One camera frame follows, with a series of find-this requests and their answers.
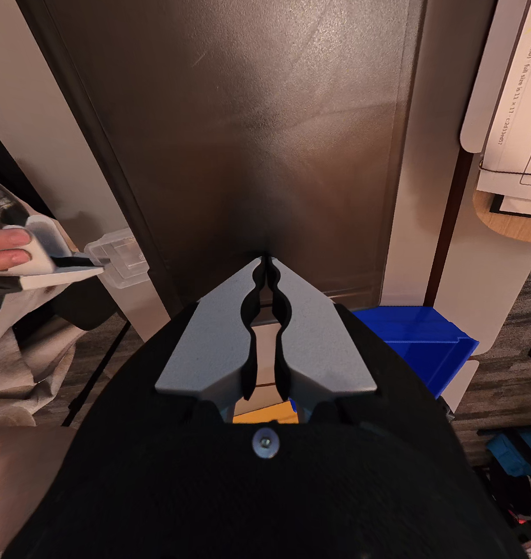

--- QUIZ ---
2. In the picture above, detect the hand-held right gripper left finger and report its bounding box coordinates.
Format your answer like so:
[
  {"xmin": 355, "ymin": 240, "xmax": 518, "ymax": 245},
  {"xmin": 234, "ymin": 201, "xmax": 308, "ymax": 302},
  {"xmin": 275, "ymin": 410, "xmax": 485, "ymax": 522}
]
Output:
[{"xmin": 155, "ymin": 257, "xmax": 266, "ymax": 422}]

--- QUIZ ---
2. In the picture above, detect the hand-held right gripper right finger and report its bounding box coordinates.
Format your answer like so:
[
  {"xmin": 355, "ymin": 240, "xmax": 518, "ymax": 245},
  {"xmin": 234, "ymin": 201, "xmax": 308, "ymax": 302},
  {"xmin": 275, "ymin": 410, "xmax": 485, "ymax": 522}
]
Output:
[{"xmin": 267, "ymin": 257, "xmax": 378, "ymax": 423}]

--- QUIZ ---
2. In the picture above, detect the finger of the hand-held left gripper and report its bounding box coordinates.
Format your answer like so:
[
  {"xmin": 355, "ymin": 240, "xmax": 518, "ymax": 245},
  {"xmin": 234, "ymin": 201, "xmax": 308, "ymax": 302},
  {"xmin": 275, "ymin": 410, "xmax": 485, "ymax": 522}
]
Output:
[
  {"xmin": 4, "ymin": 215, "xmax": 74, "ymax": 274},
  {"xmin": 20, "ymin": 265, "xmax": 105, "ymax": 292}
]

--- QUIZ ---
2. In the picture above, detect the clear plastic drawer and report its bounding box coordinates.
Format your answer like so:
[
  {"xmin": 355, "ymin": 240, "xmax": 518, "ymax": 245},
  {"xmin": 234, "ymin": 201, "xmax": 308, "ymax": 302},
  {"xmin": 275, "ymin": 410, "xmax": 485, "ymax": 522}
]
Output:
[{"xmin": 84, "ymin": 226, "xmax": 151, "ymax": 290}]

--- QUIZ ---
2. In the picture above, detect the person's left hand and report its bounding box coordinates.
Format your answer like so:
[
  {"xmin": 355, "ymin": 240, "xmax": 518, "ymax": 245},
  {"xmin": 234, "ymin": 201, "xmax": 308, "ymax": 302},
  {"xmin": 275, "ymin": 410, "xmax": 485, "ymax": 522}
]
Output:
[{"xmin": 0, "ymin": 227, "xmax": 33, "ymax": 275}]

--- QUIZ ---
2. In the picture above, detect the black chair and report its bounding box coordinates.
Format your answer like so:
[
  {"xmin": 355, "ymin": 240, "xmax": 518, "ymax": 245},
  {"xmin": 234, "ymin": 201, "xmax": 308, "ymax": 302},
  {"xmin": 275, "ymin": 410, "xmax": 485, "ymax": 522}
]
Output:
[{"xmin": 50, "ymin": 277, "xmax": 133, "ymax": 428}]

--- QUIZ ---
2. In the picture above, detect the person's white clothing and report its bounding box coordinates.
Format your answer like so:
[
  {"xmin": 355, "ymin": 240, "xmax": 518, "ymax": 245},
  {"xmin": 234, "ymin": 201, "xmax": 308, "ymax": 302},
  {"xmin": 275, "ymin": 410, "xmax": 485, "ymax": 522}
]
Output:
[{"xmin": 0, "ymin": 286, "xmax": 88, "ymax": 428}]

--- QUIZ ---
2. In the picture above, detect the yellow flat object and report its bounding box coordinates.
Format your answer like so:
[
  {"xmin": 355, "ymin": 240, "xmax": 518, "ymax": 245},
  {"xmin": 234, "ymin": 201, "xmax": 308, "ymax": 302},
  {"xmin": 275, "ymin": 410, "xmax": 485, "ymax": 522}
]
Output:
[{"xmin": 232, "ymin": 401, "xmax": 299, "ymax": 425}]

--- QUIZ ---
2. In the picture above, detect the blue plastic bin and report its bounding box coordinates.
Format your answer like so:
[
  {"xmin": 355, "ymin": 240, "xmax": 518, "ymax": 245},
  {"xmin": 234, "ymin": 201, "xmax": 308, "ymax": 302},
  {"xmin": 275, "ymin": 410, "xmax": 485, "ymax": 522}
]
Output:
[{"xmin": 352, "ymin": 305, "xmax": 481, "ymax": 401}]

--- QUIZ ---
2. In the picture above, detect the person's bare leg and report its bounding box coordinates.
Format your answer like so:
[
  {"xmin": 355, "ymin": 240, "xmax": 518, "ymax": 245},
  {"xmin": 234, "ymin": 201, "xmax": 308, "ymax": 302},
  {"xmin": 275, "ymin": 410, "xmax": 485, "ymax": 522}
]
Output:
[{"xmin": 0, "ymin": 425, "xmax": 76, "ymax": 559}]

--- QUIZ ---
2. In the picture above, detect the light wooden board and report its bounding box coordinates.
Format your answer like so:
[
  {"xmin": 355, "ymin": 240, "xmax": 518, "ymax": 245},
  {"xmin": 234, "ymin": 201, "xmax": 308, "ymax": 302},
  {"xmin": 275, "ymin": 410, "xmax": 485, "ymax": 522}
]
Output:
[{"xmin": 472, "ymin": 189, "xmax": 531, "ymax": 246}]

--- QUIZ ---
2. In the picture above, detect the blue tool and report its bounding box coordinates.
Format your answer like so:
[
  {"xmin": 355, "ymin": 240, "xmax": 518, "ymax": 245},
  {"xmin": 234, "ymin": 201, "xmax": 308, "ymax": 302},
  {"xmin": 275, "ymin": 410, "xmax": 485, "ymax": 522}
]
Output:
[{"xmin": 485, "ymin": 429, "xmax": 531, "ymax": 477}]

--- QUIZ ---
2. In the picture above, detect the black bordered paper sheet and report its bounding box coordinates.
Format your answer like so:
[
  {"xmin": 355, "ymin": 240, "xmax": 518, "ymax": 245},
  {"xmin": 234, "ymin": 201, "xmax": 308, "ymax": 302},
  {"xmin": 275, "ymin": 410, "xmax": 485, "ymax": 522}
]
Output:
[{"xmin": 488, "ymin": 194, "xmax": 531, "ymax": 217}]

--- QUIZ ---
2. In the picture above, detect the white cardboard piece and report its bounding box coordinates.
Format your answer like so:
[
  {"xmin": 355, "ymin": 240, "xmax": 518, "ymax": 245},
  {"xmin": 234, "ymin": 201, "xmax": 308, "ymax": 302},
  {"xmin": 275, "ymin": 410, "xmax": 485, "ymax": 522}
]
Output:
[{"xmin": 459, "ymin": 0, "xmax": 531, "ymax": 154}]

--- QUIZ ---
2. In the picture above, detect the printed instruction sheet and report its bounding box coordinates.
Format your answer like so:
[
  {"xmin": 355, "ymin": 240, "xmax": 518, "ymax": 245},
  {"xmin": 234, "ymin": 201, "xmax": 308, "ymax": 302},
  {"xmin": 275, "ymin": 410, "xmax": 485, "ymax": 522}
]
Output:
[{"xmin": 476, "ymin": 0, "xmax": 531, "ymax": 194}]

